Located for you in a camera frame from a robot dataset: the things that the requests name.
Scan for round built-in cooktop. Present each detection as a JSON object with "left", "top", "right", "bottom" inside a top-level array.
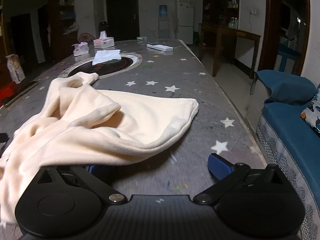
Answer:
[{"left": 58, "top": 52, "right": 142, "bottom": 78}]

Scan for dark smartphone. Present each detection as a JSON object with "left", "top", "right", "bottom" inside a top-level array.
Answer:
[{"left": 1, "top": 81, "right": 39, "bottom": 107}]

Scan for blue sofa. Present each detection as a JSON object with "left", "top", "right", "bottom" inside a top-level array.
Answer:
[{"left": 255, "top": 70, "right": 320, "bottom": 240}]

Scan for wooden bookshelf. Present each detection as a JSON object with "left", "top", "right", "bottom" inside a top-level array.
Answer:
[{"left": 49, "top": 0, "right": 77, "bottom": 63}]

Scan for pink white tissue box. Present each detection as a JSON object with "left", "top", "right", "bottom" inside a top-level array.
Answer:
[{"left": 93, "top": 31, "right": 115, "bottom": 49}]

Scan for grey star-print tablecloth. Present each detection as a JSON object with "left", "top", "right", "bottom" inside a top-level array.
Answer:
[{"left": 0, "top": 39, "right": 266, "bottom": 240}]

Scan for small pink tissue pack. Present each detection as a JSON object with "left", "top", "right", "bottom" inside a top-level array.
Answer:
[{"left": 72, "top": 42, "right": 89, "bottom": 56}]

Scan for dark wooden door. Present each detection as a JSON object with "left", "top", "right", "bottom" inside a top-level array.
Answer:
[{"left": 106, "top": 0, "right": 139, "bottom": 40}]

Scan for cream fleece garment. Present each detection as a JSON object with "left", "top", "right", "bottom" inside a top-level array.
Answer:
[{"left": 0, "top": 72, "right": 199, "bottom": 227}]

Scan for butterfly print pillow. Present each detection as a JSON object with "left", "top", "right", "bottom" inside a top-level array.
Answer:
[{"left": 300, "top": 87, "right": 320, "bottom": 138}]

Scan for wooden side table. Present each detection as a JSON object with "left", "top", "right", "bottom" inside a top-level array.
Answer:
[{"left": 200, "top": 24, "right": 262, "bottom": 79}]

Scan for white water dispenser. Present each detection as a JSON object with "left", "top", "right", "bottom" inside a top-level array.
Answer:
[{"left": 158, "top": 17, "right": 170, "bottom": 38}]

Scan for dark wooden display cabinet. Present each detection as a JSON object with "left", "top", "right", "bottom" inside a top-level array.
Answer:
[{"left": 202, "top": 0, "right": 240, "bottom": 46}]

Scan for red plastic stool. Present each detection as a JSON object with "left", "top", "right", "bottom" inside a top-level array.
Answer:
[{"left": 0, "top": 81, "right": 17, "bottom": 101}]

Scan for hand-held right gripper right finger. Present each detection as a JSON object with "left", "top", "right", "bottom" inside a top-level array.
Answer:
[{"left": 193, "top": 153, "right": 283, "bottom": 205}]

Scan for white remote control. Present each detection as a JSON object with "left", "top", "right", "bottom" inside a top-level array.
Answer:
[{"left": 147, "top": 43, "right": 173, "bottom": 52}]

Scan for blue cushion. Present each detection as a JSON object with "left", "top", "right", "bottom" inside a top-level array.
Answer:
[{"left": 255, "top": 70, "right": 316, "bottom": 105}]

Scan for white tissue sheet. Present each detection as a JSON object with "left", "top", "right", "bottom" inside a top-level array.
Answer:
[{"left": 92, "top": 49, "right": 122, "bottom": 65}]

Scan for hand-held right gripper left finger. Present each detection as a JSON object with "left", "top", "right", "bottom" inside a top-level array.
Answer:
[{"left": 36, "top": 164, "right": 127, "bottom": 204}]

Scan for printed paper bag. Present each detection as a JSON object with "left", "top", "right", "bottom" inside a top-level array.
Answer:
[{"left": 5, "top": 54, "right": 25, "bottom": 84}]

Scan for blue table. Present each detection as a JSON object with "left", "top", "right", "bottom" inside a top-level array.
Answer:
[{"left": 277, "top": 44, "right": 301, "bottom": 73}]

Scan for white refrigerator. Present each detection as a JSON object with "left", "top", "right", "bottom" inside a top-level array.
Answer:
[{"left": 175, "top": 0, "right": 194, "bottom": 45}]

